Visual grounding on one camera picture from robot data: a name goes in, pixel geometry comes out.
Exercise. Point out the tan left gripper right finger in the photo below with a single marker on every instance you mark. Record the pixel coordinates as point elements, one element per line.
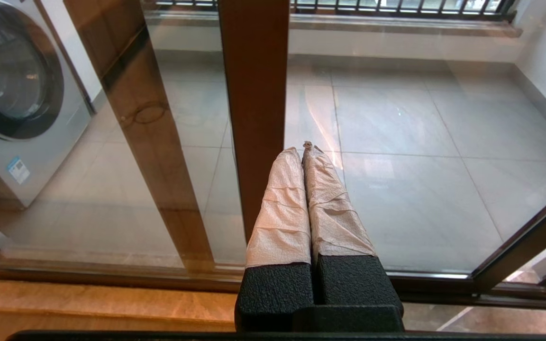
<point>339,227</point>

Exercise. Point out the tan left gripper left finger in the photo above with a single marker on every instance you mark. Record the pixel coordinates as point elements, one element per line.
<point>280,227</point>

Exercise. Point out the sliding glass door brown frame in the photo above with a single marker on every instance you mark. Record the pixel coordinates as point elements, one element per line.
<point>396,166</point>

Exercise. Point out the dark sliding door floor track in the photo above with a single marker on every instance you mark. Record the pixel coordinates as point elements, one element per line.
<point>443,288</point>

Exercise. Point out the grey stone window sill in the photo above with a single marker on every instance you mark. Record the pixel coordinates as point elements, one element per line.
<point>396,26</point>

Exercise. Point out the black window guard railing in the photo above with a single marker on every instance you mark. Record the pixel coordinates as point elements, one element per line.
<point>396,9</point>

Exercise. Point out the white front-load washing machine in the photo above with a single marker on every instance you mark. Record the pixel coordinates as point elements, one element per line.
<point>26,94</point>

